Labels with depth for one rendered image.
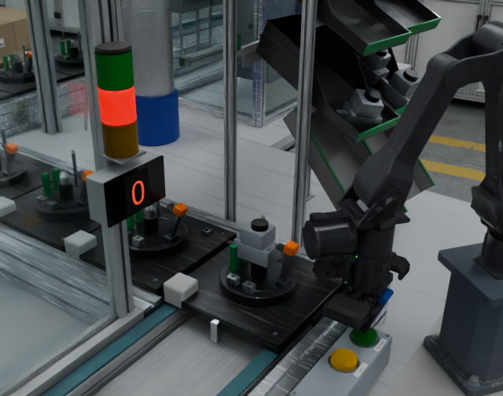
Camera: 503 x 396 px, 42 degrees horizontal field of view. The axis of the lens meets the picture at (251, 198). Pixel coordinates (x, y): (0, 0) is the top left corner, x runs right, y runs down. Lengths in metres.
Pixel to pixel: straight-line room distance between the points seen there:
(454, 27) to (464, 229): 3.49
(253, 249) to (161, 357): 0.23
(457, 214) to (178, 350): 0.86
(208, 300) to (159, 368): 0.14
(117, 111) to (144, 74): 1.03
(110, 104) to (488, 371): 0.73
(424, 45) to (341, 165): 3.81
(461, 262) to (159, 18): 1.15
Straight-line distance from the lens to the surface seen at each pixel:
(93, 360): 1.08
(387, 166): 0.91
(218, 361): 1.10
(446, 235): 1.61
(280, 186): 1.76
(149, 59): 1.94
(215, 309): 1.12
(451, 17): 5.03
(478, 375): 1.18
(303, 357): 1.06
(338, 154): 1.35
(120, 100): 0.92
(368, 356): 1.06
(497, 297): 1.07
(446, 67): 0.90
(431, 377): 1.20
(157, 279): 1.20
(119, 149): 0.95
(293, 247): 1.08
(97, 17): 0.92
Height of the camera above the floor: 1.64
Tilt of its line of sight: 27 degrees down
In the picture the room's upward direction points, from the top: 1 degrees clockwise
